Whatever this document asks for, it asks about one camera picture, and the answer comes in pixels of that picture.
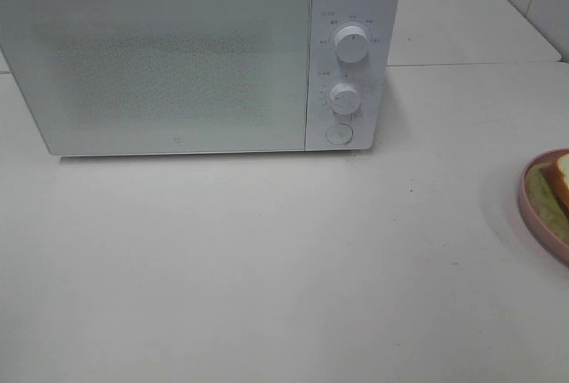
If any upper white power knob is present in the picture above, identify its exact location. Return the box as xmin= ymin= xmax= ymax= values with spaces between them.
xmin=333 ymin=22 xmax=371 ymax=64

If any white microwave door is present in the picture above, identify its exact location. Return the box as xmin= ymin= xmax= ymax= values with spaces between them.
xmin=1 ymin=0 xmax=311 ymax=156

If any white timer knob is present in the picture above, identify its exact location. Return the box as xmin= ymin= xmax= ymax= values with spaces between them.
xmin=327 ymin=83 xmax=362 ymax=116

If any toast sandwich with lettuce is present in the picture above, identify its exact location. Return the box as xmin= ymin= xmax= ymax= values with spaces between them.
xmin=525 ymin=154 xmax=568 ymax=243

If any white microwave oven body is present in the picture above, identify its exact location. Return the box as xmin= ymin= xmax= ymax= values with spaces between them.
xmin=0 ymin=0 xmax=402 ymax=157

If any pink round plate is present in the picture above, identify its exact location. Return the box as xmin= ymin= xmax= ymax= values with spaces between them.
xmin=517 ymin=148 xmax=568 ymax=266

